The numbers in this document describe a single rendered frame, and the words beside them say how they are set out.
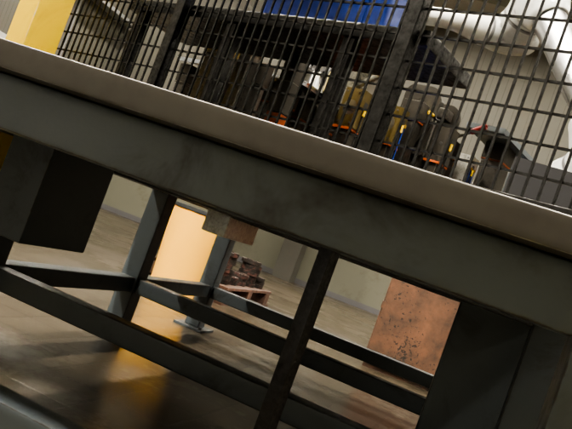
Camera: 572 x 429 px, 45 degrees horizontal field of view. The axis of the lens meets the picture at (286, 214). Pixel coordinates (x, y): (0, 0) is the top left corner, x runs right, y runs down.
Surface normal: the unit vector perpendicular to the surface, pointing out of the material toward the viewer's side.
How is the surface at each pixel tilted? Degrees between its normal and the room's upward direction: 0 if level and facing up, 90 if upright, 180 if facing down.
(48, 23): 90
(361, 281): 90
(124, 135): 90
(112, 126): 90
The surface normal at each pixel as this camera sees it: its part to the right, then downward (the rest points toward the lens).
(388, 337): -0.16, -0.10
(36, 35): 0.75, 0.25
